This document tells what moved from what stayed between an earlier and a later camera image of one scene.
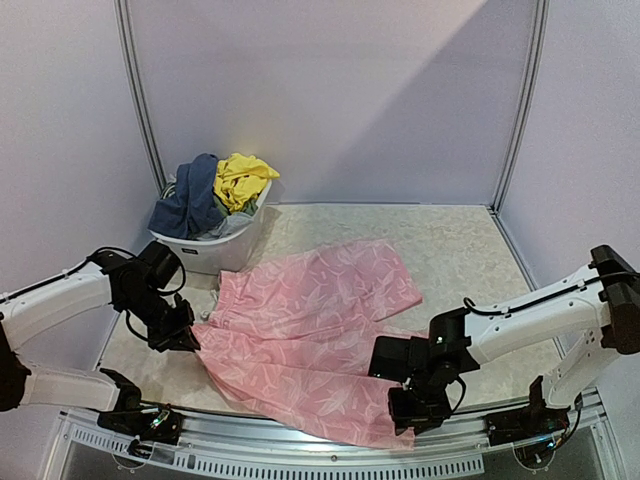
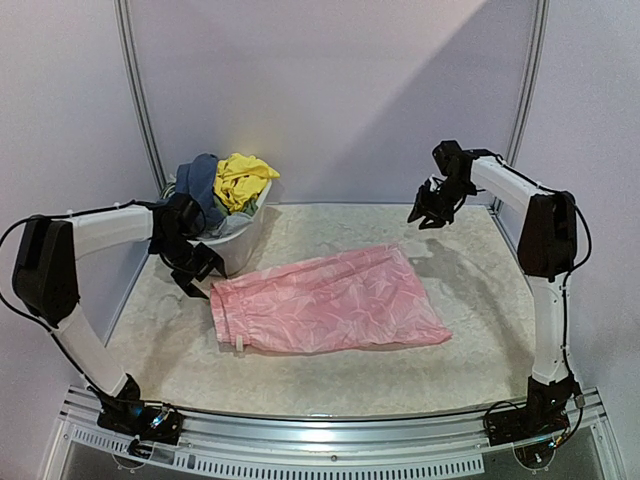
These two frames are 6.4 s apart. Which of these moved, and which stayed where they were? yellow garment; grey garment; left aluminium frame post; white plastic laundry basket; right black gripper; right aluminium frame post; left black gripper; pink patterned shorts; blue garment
Moved: left black gripper; pink patterned shorts; right black gripper
Stayed: grey garment; blue garment; yellow garment; right aluminium frame post; white plastic laundry basket; left aluminium frame post
